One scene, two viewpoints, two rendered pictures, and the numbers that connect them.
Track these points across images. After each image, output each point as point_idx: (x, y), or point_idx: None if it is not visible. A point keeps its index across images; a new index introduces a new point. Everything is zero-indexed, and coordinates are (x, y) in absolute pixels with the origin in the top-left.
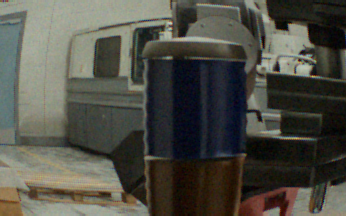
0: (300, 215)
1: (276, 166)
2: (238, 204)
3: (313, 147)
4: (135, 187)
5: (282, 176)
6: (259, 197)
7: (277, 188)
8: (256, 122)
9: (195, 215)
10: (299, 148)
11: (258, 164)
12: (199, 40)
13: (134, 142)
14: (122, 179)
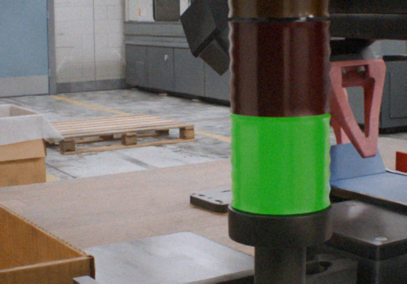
0: (385, 142)
1: (353, 13)
2: None
3: None
4: (204, 47)
5: (364, 25)
6: (334, 65)
7: (355, 59)
8: None
9: None
10: None
11: (330, 12)
12: None
13: (205, 0)
14: (191, 40)
